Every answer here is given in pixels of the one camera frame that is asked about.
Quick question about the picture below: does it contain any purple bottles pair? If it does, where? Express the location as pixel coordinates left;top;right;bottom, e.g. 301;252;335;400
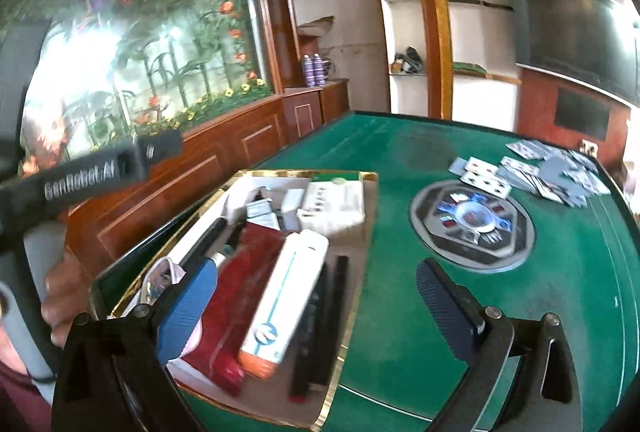
303;54;326;87

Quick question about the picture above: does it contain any wall-mounted black television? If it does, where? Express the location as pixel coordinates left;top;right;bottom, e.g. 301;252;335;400
512;0;639;106

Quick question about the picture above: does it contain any scattered playing cards pile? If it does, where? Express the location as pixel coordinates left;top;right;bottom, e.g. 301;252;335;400
449;139;611;207

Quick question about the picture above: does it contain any red box in tray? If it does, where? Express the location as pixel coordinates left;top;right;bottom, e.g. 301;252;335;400
183;223;285;397

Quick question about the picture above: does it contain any white carton in tray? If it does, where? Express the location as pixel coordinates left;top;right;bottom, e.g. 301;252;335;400
296;177;366;242

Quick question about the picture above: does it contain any mahjong table centre control panel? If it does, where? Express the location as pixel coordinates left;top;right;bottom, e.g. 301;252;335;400
409;181;536;274

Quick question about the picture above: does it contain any wooden sideboard cabinet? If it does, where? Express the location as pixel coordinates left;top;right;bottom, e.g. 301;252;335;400
65;78;349;275

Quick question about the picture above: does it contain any person's left hand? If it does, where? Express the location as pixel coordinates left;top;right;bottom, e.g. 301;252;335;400
41;248;92;348

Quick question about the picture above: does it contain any flower garden wall mural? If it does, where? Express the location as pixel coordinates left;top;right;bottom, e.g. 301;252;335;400
1;0;273;176

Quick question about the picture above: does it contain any gold-rimmed storage tray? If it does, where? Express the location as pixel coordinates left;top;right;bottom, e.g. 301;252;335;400
92;170;378;431

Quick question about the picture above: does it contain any black pen in tray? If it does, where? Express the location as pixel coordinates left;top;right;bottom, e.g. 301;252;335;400
288;255;349;404

